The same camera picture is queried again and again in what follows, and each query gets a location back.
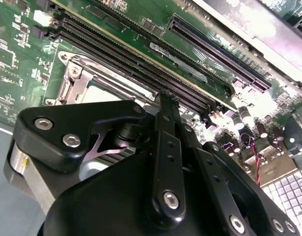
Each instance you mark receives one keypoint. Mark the silver CPU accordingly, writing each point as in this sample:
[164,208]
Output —
[104,94]

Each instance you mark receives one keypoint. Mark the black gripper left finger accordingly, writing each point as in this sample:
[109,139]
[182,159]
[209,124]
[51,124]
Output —
[92,113]

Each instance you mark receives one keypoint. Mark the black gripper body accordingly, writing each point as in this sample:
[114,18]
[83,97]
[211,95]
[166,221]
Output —
[104,209]

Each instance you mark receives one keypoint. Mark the metal socket cover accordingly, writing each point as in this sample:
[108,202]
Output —
[79,81]

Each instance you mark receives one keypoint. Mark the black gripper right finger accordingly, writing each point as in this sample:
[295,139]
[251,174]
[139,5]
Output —
[218,191]

